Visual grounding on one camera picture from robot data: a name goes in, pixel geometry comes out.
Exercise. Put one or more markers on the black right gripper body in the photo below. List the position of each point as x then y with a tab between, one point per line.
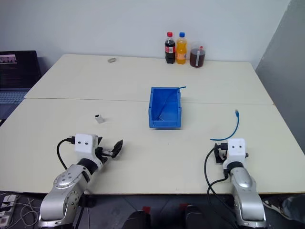
223	155

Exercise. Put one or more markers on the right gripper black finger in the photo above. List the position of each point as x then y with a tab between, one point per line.
216	152

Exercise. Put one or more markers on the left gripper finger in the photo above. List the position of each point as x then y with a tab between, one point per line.
117	148
100	139

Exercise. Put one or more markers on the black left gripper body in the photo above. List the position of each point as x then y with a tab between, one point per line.
103	152

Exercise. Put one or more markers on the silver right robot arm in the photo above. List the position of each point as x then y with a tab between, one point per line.
245	193

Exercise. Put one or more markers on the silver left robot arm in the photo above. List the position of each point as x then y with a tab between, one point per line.
69	188

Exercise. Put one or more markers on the small white adapter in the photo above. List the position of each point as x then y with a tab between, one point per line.
99	118

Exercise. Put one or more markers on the blue plastic storage bin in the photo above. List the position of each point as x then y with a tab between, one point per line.
157	105

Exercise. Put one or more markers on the dark rounded shape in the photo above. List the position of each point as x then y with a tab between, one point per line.
196	218
137	220

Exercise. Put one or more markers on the small grey tape roll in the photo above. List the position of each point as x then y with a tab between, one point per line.
112	60

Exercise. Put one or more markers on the clear jar of brown liquid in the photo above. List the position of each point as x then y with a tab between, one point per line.
197	57

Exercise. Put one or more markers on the black laptop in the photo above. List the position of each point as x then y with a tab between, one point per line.
16	71

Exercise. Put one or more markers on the orange soda bottle blue cap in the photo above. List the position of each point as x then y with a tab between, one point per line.
181	50

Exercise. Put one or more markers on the white power strip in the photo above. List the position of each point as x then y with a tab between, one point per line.
7	205

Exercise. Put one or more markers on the cola bottle red cap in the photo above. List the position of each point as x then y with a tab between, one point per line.
169	48

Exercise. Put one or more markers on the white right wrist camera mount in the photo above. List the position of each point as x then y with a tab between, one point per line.
236	150

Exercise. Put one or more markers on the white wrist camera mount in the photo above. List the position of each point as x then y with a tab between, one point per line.
236	150
84	146

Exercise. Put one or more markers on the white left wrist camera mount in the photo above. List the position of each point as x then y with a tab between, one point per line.
84	146

